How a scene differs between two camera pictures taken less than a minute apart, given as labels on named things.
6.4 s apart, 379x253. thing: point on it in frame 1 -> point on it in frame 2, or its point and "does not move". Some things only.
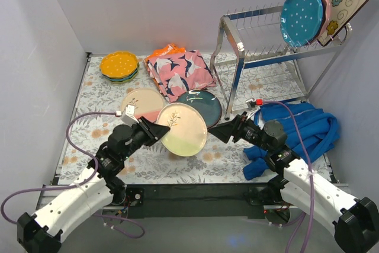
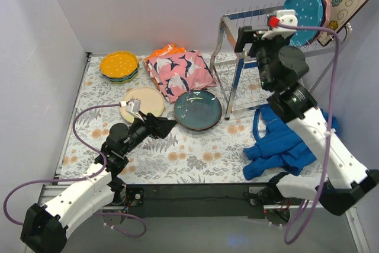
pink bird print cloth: [175, 74] does not move
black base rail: [198, 200] does not move
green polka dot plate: [130, 80] does not move
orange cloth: [168, 49] does not move
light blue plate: [301, 16] does not move
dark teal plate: [205, 103] does not move
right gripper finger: [223, 131] -> [241, 40]
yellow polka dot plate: [119, 64] does not move
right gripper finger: [233, 124] -> [246, 32]
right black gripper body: [237, 128] -> [247, 39]
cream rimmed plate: [188, 132] -> [151, 102]
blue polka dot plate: [122, 79] does not move
